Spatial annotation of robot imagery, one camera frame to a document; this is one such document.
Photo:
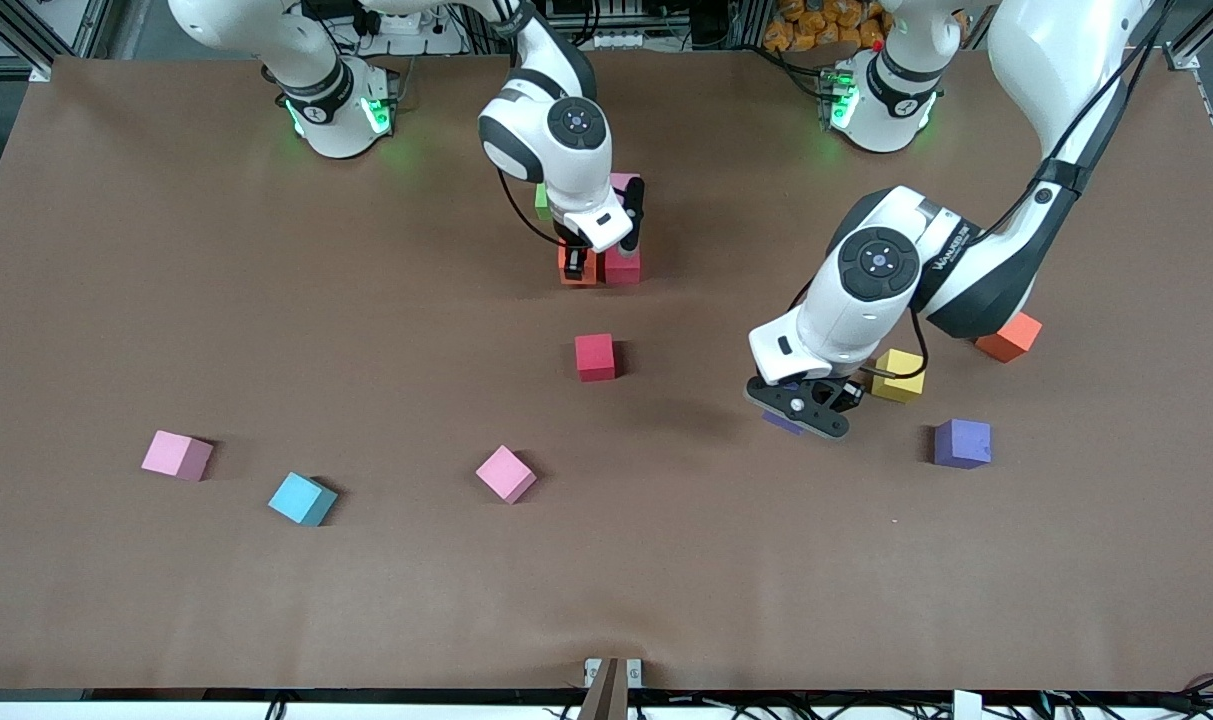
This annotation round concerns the pink foam cube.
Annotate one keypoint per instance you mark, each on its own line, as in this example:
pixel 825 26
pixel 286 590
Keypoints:
pixel 626 182
pixel 506 473
pixel 177 455

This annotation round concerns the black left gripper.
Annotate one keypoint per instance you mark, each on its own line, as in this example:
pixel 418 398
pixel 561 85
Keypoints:
pixel 848 392

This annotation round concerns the yellow foam cube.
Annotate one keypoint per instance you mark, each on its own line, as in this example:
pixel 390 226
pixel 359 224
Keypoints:
pixel 906 387

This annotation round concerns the brown tapered post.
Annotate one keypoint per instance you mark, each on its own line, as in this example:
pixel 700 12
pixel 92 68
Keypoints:
pixel 606 700

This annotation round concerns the metal table edge bracket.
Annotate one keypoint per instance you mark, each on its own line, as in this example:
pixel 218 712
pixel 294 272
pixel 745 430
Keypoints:
pixel 634 672

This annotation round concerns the red foam cube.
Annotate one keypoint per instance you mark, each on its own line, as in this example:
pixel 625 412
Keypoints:
pixel 621 268
pixel 595 357

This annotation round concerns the blue foam cube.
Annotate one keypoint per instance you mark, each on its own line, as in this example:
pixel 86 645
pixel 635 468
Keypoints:
pixel 302 498

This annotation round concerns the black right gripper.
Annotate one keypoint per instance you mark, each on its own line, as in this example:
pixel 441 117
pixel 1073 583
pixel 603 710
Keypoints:
pixel 574 243

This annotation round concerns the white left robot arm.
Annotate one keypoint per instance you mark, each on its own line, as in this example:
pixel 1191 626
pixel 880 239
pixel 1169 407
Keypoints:
pixel 846 320

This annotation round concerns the pile of orange objects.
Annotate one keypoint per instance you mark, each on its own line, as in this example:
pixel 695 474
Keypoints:
pixel 816 25

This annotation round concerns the white power strip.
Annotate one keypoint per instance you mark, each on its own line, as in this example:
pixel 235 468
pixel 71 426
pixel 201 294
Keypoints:
pixel 426 42

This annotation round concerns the aluminium frame profile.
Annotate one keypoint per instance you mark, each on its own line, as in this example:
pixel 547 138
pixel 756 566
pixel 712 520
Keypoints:
pixel 1181 58
pixel 38 70

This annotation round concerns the grey electronics box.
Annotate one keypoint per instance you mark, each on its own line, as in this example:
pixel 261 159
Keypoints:
pixel 631 38

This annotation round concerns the brown table cover sheet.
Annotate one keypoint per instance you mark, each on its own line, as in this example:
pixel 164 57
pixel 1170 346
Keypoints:
pixel 606 580

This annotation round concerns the green foam cube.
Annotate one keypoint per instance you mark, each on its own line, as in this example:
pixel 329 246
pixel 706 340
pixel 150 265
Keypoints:
pixel 542 205

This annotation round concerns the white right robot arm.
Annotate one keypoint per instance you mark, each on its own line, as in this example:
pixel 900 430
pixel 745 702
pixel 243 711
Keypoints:
pixel 566 178

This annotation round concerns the orange foam cube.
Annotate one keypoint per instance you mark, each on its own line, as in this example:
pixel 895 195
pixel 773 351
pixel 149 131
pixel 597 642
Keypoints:
pixel 592 268
pixel 1016 342

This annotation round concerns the purple foam cube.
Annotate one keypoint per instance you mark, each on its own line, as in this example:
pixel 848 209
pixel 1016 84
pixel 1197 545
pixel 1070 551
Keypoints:
pixel 962 443
pixel 781 424

